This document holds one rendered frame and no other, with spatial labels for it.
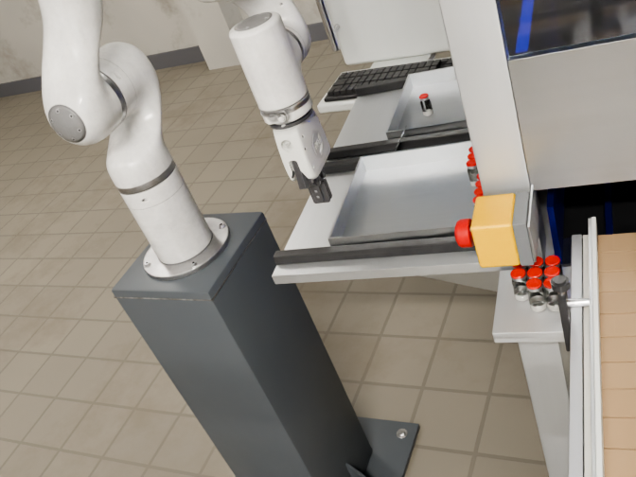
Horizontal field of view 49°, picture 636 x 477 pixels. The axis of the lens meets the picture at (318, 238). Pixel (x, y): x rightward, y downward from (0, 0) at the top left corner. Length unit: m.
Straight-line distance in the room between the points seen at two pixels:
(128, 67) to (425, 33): 0.97
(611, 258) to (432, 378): 1.22
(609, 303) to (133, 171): 0.83
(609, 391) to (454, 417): 1.23
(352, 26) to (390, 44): 0.12
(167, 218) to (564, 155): 0.74
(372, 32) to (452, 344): 0.97
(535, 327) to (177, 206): 0.70
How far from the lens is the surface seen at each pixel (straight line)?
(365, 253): 1.16
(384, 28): 2.04
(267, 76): 1.07
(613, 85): 0.91
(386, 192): 1.32
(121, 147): 1.33
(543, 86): 0.91
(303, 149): 1.11
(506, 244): 0.93
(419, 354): 2.22
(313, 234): 1.28
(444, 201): 1.25
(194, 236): 1.38
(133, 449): 2.43
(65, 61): 1.21
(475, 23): 0.87
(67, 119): 1.22
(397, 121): 1.52
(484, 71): 0.90
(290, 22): 1.15
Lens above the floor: 1.58
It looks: 34 degrees down
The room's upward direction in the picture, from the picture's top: 23 degrees counter-clockwise
